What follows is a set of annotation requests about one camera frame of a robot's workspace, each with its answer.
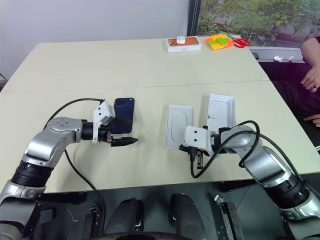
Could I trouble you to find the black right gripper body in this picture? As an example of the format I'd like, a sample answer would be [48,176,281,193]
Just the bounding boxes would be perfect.
[178,144,210,157]

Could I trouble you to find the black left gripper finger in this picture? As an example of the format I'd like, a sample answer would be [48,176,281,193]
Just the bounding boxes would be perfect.
[110,136,140,148]
[115,118,134,129]

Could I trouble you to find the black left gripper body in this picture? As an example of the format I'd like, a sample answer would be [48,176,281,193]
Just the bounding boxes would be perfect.
[98,118,119,148]

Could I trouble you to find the white phone box base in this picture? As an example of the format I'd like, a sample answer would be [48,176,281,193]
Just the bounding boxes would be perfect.
[164,104,196,151]

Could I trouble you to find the white phone box lid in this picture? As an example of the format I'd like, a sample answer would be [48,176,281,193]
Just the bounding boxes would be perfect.
[206,93,237,134]

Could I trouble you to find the white box with orange phone print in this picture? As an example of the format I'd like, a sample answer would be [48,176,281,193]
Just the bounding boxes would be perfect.
[164,36,203,54]

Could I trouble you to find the person's bare hand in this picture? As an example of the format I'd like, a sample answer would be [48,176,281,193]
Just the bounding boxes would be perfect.
[303,114,320,126]

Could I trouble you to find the person's hand with ring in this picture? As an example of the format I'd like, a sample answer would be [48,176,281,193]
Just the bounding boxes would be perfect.
[300,65,320,94]

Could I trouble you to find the dark blue smartphone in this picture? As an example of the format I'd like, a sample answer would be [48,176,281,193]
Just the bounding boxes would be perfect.
[109,97,136,135]

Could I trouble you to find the dark rounded shape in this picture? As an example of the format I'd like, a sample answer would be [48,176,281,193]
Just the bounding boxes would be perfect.
[169,192,202,231]
[109,196,145,234]

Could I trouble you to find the seated person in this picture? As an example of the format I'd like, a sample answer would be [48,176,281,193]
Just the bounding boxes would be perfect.
[259,60,320,149]

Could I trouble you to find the colourful plastic block toy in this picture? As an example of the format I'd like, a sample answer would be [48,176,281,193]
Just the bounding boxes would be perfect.
[205,34,235,52]

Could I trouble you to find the black chair part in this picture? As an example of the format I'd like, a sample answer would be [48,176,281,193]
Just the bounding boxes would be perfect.
[0,72,9,93]

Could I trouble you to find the grey window ledge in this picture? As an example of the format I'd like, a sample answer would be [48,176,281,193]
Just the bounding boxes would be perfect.
[248,45,306,63]

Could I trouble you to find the person's purple-sleeved arm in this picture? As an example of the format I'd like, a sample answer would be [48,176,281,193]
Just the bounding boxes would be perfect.
[300,35,320,74]

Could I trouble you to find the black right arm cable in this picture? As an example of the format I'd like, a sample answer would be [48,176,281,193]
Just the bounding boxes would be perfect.
[189,120,312,191]

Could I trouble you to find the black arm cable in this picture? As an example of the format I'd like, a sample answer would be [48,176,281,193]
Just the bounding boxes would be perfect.
[42,98,107,236]
[189,120,312,191]

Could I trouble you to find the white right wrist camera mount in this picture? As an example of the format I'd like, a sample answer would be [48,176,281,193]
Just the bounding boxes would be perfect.
[183,125,214,156]

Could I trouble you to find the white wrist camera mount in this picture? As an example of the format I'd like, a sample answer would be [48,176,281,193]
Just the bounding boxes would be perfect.
[92,100,117,145]
[183,125,214,156]

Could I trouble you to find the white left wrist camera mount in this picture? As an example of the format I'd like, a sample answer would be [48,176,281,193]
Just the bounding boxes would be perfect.
[92,100,117,145]

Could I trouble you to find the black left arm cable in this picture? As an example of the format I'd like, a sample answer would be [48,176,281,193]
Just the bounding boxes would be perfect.
[42,98,107,236]

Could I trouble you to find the black bracket bar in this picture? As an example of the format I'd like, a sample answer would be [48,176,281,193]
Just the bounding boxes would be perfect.
[39,190,89,205]

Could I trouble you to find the black strap buckle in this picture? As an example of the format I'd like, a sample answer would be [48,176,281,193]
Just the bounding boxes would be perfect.
[83,204,101,239]

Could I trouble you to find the red-handled scissors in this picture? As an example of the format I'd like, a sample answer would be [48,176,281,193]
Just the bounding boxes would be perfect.
[225,33,252,49]

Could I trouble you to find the dark window frame post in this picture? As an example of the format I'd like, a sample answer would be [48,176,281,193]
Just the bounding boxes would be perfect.
[186,0,203,39]

